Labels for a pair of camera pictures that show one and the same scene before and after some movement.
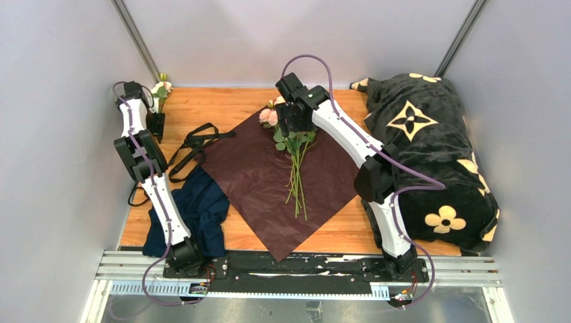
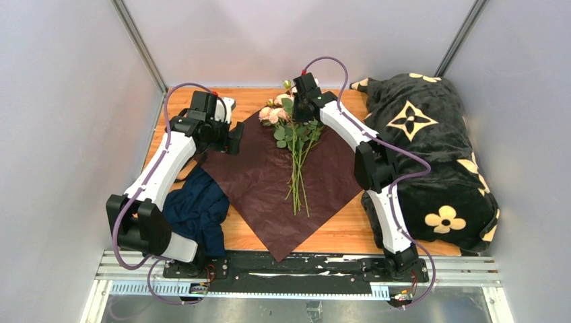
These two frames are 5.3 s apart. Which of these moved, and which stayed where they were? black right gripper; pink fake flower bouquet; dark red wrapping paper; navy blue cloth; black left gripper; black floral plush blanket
Moved: black left gripper; black right gripper
Stayed: navy blue cloth; black floral plush blanket; pink fake flower bouquet; dark red wrapping paper
